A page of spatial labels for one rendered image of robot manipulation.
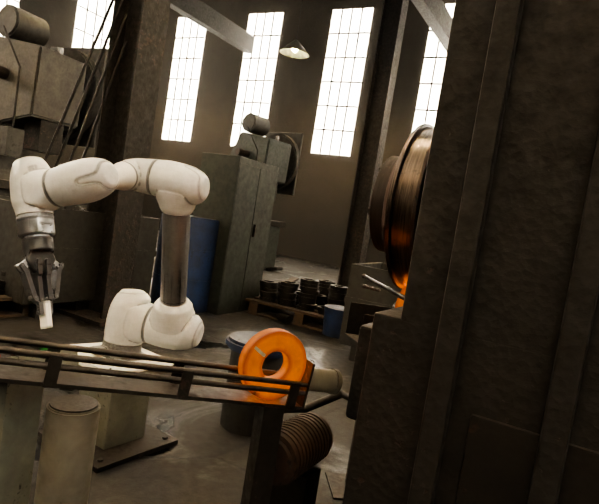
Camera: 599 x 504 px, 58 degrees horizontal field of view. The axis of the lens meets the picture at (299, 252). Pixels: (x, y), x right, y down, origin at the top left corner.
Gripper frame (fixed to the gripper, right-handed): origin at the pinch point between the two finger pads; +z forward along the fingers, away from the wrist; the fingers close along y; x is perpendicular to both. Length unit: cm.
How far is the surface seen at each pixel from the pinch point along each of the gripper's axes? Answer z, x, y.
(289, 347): 17, -63, 13
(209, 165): -139, 173, 315
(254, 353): 16, -58, 6
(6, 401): 19.3, 0.4, -12.1
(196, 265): -45, 188, 296
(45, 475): 37.1, -7.0, -9.4
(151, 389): 19.7, -44.1, -10.5
